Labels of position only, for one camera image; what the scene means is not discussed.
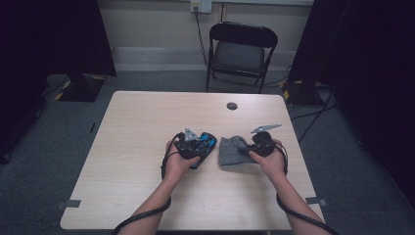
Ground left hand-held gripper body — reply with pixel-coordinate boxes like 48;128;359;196
174;126;207;161

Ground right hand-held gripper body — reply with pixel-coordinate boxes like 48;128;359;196
243;122;282;159

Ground grey terry cloth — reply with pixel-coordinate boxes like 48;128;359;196
217;135;258;166

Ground blue and black toy car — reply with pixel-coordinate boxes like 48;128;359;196
189;131;218;170

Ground person's left hand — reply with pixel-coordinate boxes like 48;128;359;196
163;139;201;184

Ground person's right hand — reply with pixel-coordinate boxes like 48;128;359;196
248;138;286;179

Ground black stand base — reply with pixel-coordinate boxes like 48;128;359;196
282;79;325;107
58;72;106;103

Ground grey tape strip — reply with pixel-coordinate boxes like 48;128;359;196
55;199;82;211
305;196;328;208

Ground black folding chair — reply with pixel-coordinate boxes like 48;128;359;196
205;21;279;95

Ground black curtain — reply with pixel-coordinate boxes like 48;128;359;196
0;0;117;161
288;0;415;207

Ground black floor cables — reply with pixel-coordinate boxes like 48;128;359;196
289;89;338;145

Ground black power cable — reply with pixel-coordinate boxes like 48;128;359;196
194;8;210;68

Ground white wall socket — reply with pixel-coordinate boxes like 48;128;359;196
190;0;213;14

